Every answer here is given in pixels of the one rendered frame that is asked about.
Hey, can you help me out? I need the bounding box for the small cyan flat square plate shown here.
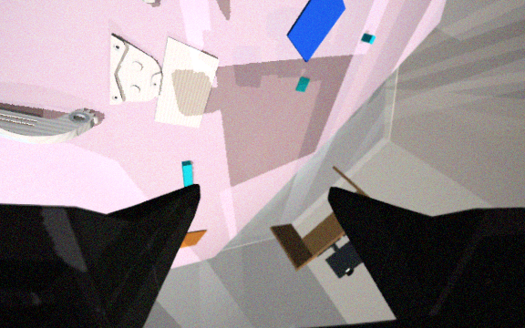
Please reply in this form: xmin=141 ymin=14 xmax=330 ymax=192
xmin=296 ymin=77 xmax=310 ymax=92

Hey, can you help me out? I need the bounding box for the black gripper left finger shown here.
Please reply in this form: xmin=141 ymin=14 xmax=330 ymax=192
xmin=0 ymin=184 xmax=201 ymax=328

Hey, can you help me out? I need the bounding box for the teal rectangular block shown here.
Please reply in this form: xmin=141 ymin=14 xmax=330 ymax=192
xmin=361 ymin=33 xmax=376 ymax=45

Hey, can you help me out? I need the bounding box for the blue flat plate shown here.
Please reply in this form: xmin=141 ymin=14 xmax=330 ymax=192
xmin=286 ymin=0 xmax=345 ymax=62

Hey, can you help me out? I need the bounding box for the cyan rectangular bar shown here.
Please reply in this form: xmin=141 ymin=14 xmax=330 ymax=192
xmin=181 ymin=160 xmax=193 ymax=187

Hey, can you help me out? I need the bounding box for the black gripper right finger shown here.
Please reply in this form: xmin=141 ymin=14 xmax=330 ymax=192
xmin=327 ymin=187 xmax=525 ymax=319

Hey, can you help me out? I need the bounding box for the orange flat plate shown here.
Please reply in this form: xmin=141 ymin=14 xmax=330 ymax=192
xmin=180 ymin=230 xmax=207 ymax=248

